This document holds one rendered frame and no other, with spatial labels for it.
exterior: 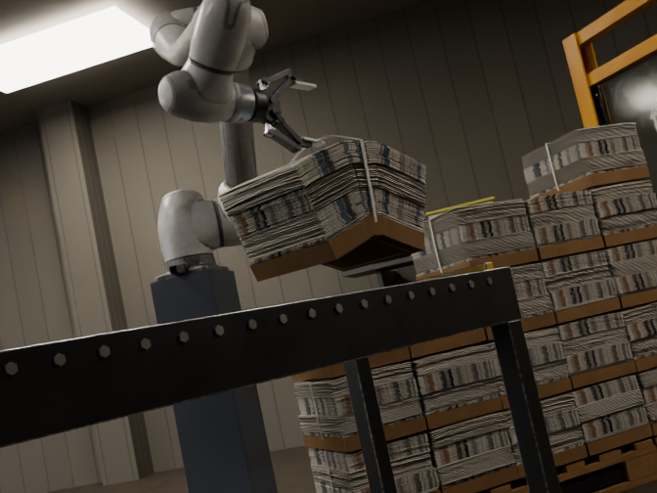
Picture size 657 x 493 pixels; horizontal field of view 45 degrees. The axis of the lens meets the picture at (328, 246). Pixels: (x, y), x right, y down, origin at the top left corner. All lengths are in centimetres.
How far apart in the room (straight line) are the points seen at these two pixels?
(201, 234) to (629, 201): 161
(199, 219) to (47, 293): 435
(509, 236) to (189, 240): 111
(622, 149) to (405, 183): 149
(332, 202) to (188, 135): 459
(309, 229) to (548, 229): 139
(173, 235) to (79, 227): 388
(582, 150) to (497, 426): 108
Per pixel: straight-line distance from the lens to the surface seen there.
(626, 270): 314
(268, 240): 184
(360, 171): 182
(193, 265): 247
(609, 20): 381
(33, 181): 690
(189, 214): 250
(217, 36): 170
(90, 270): 628
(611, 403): 303
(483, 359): 273
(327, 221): 171
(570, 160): 320
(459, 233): 278
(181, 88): 171
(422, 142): 575
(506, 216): 287
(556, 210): 299
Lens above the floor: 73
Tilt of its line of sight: 6 degrees up
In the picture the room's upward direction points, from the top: 12 degrees counter-clockwise
